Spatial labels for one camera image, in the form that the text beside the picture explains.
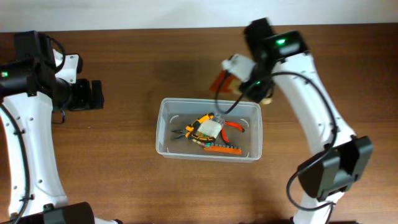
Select red handled diagonal cutters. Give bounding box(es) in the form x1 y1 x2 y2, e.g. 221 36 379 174
221 121 245 145

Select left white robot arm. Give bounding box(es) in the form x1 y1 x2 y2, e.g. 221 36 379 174
1 30 104 224

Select orange scraper with wooden handle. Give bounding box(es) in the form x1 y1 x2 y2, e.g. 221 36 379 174
209 70 273 105

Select clear box of bits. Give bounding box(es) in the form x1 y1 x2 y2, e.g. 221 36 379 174
191 113 224 147

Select orange socket bit holder strip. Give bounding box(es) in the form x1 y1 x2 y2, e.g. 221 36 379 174
204 144 242 155

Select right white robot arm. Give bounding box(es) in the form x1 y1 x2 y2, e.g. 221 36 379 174
239 18 374 224

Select clear plastic storage container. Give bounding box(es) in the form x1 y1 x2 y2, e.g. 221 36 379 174
155 98 263 163

